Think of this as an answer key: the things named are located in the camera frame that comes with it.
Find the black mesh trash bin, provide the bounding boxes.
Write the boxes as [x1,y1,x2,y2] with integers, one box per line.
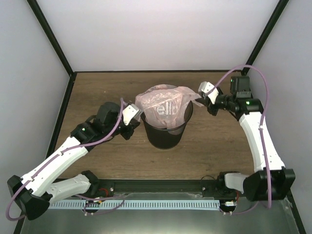
[141,101,193,150]

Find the pink plastic trash bag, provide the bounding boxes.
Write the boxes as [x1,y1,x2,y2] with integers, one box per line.
[135,84,203,135]

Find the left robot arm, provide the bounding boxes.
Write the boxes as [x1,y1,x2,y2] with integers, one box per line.
[5,100,142,221]

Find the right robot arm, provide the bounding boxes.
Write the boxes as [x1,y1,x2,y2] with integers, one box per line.
[198,76,295,201]

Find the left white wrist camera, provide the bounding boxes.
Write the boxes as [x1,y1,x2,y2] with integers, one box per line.
[122,104,142,126]

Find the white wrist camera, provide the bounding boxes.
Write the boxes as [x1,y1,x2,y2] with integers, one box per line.
[122,104,142,126]
[198,81,219,104]

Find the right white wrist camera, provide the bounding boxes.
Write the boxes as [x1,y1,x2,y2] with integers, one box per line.
[198,81,219,104]

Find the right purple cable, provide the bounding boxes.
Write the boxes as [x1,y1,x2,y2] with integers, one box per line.
[207,64,273,209]

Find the purple cable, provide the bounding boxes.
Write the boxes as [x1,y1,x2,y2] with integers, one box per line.
[207,64,273,209]
[5,97,131,220]

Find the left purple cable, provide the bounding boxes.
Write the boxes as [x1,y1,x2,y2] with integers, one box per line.
[5,97,131,220]

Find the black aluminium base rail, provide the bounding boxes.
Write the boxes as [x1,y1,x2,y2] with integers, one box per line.
[70,179,256,198]

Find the black right frame post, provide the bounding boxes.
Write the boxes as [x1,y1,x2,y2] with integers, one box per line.
[246,0,289,65]

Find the black frame post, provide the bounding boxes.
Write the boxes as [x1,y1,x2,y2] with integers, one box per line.
[246,0,289,65]
[27,0,74,77]

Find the light blue slotted cable duct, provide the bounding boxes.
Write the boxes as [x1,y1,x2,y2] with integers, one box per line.
[49,200,220,210]

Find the black left frame post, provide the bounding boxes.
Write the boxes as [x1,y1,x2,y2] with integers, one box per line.
[27,0,74,77]

